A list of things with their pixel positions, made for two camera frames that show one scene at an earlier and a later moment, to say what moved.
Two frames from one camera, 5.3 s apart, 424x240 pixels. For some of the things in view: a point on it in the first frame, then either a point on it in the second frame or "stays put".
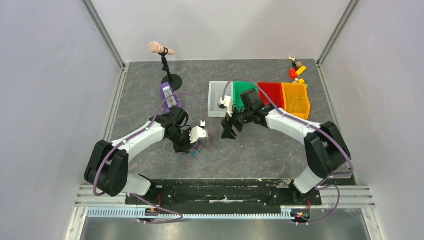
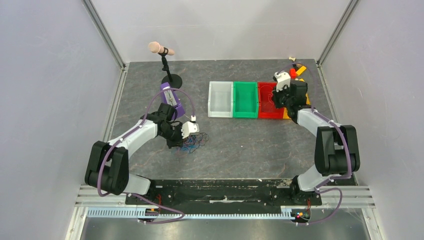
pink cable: (207, 144) to (270, 95)
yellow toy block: (301, 70) stays put
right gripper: (233, 120) to (280, 98)
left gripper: (185, 147) stays put
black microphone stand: (173, 80) stays put
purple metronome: (166, 90) stays put
